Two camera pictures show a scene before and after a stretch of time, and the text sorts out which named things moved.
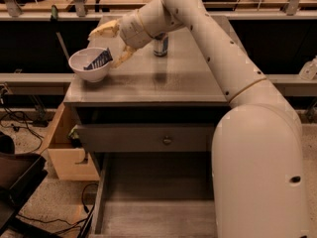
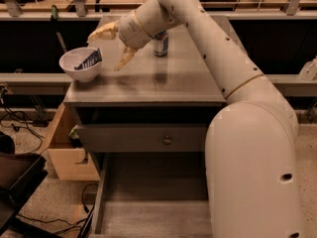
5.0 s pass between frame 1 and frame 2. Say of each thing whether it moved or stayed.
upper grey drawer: stayed
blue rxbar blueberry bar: moved
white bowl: moved
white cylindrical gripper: stayed
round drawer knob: stayed
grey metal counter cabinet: stayed
